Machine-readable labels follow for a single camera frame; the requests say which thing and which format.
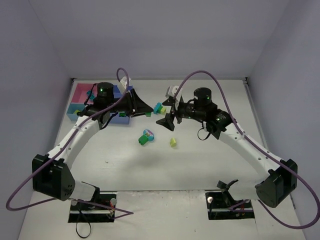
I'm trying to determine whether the cyan long lego brick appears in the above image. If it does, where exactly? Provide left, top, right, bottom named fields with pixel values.
left=153, top=102, right=163, bottom=114

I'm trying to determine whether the cyan square lego brick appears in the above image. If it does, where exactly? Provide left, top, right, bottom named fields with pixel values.
left=86, top=91, right=95, bottom=100

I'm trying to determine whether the cyan flower-face lego piece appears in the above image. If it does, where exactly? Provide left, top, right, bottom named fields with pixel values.
left=143, top=129, right=154, bottom=141

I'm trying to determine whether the green lego brick with number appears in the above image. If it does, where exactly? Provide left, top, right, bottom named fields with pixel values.
left=138, top=134, right=149, bottom=146

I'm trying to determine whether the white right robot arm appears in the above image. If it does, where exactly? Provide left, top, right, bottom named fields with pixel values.
left=156, top=85, right=298, bottom=208

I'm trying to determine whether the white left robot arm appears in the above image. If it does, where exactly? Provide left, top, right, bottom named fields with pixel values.
left=32, top=82, right=153, bottom=201

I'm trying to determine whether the purple-blue plastic tray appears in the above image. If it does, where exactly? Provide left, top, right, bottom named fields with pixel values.
left=96, top=82, right=130, bottom=125

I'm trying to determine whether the pink plastic tray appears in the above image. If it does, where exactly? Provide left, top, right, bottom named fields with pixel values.
left=71, top=83, right=93, bottom=104

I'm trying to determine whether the light blue plastic tray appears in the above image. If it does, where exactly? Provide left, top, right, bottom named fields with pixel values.
left=66, top=102, right=85, bottom=122

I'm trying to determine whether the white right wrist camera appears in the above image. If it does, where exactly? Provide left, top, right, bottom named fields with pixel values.
left=165, top=85, right=181, bottom=100

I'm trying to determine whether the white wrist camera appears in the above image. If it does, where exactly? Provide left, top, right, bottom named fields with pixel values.
left=165, top=85, right=181, bottom=100
left=117, top=76, right=132, bottom=94

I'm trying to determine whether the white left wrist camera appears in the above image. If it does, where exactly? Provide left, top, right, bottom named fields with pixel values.
left=117, top=76, right=132, bottom=94

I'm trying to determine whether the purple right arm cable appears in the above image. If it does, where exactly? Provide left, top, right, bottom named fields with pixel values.
left=172, top=70, right=320, bottom=230

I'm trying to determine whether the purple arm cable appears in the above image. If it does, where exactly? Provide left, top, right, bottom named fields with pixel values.
left=5, top=67, right=135, bottom=221
left=172, top=70, right=320, bottom=230

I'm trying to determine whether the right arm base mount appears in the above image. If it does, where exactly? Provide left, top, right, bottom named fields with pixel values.
left=205, top=179, right=255, bottom=221

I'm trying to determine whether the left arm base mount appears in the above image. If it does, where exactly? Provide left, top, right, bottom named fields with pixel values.
left=67, top=191, right=118, bottom=239

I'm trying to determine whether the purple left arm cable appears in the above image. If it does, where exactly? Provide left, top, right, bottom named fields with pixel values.
left=5, top=67, right=135, bottom=221

